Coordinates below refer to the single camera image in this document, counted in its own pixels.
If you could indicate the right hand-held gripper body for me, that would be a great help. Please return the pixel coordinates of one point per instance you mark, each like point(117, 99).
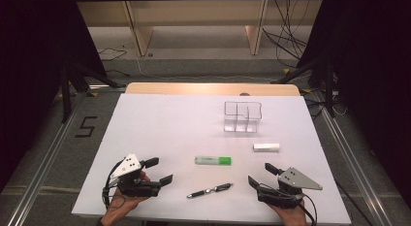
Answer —
point(299, 180)

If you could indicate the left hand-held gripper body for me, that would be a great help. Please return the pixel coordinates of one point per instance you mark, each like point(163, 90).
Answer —
point(127, 166)

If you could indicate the white eraser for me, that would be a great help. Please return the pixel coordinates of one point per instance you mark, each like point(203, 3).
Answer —
point(266, 147)

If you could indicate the black pen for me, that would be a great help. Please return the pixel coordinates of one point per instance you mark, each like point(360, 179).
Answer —
point(208, 190)

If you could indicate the green highlighter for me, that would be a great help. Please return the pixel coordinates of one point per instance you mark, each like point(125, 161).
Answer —
point(213, 160)

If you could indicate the clear plastic organizer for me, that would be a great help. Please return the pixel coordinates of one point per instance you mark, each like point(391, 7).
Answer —
point(242, 125)

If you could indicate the person's right hand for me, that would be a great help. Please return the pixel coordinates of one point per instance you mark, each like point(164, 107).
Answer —
point(292, 216)

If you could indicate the person's left hand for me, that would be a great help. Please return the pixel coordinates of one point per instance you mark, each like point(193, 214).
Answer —
point(121, 203)

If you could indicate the white table board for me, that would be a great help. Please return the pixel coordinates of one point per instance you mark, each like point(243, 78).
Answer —
point(161, 132)

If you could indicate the black metal stand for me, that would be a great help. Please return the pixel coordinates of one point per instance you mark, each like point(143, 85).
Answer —
point(328, 87)
point(66, 96)

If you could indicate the light wooden shelf unit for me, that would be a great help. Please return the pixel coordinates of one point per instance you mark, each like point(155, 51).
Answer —
point(142, 35)

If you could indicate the black curtain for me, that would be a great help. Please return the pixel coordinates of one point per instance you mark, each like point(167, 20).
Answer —
point(29, 74)
point(371, 74)

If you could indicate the aluminium floor rail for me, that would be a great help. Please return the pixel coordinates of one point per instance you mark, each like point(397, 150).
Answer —
point(42, 177)
point(352, 161)

